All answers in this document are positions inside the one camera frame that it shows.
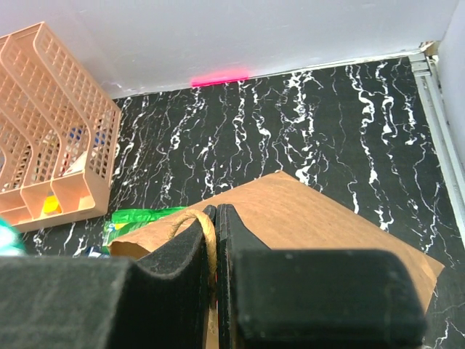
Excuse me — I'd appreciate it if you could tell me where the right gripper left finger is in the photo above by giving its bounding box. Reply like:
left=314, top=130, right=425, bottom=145
left=1, top=222, right=210, bottom=348

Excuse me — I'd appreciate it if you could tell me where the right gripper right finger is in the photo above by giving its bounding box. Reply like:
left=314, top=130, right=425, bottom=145
left=217, top=204, right=427, bottom=348

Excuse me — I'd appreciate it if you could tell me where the blue cookie snack pack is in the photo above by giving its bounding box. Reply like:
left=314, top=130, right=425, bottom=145
left=85, top=246, right=110, bottom=258

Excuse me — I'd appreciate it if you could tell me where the brown paper bag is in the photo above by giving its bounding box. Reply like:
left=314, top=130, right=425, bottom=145
left=110, top=172, right=443, bottom=345

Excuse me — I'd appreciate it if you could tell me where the green chips bag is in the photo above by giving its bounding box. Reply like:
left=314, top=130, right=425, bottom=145
left=102, top=206, right=185, bottom=254

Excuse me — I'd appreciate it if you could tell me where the teal red snack bag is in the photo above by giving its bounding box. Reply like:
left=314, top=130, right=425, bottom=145
left=0, top=217, right=26, bottom=257

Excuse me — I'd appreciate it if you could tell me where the yellow sticky note block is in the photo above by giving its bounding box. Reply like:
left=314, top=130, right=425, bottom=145
left=42, top=195, right=62, bottom=215

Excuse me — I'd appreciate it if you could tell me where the peach desk file organizer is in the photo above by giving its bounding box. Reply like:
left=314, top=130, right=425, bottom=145
left=1, top=23, right=121, bottom=232

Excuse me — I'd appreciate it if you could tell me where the pink tape strip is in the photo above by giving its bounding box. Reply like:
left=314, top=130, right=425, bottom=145
left=190, top=69, right=250, bottom=88

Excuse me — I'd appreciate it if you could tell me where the aluminium front rail frame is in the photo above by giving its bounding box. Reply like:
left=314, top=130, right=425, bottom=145
left=409, top=41, right=464, bottom=236

